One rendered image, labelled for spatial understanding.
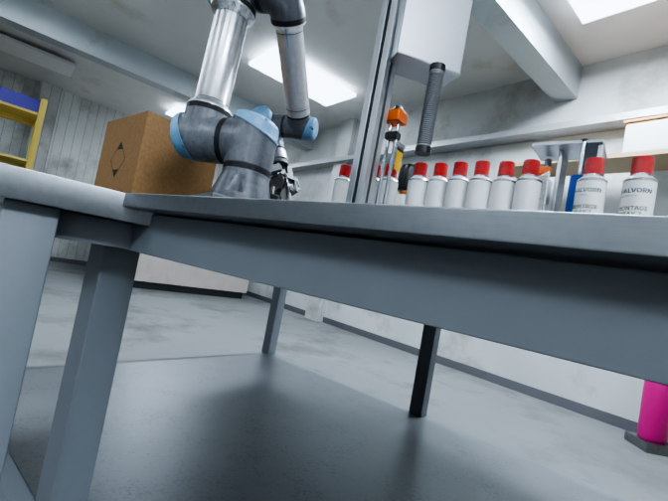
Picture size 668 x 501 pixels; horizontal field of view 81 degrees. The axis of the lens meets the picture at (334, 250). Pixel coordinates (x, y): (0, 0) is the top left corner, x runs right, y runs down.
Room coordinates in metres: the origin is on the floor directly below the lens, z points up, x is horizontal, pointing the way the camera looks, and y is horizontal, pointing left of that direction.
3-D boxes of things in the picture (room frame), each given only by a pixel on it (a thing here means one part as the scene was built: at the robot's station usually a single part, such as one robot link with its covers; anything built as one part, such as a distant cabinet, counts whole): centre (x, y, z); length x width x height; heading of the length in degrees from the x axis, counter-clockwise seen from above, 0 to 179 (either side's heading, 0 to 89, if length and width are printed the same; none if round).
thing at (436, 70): (0.89, -0.16, 1.18); 0.04 x 0.04 x 0.21
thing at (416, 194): (0.99, -0.18, 0.98); 0.05 x 0.05 x 0.20
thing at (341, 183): (1.15, 0.01, 0.98); 0.05 x 0.05 x 0.20
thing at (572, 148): (0.88, -0.48, 1.14); 0.14 x 0.11 x 0.01; 51
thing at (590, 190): (0.76, -0.47, 0.98); 0.05 x 0.05 x 0.20
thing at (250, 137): (0.97, 0.25, 1.05); 0.13 x 0.12 x 0.14; 78
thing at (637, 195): (0.71, -0.53, 0.98); 0.05 x 0.05 x 0.20
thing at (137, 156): (1.27, 0.62, 0.99); 0.30 x 0.24 x 0.27; 49
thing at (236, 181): (0.96, 0.25, 0.93); 0.15 x 0.15 x 0.10
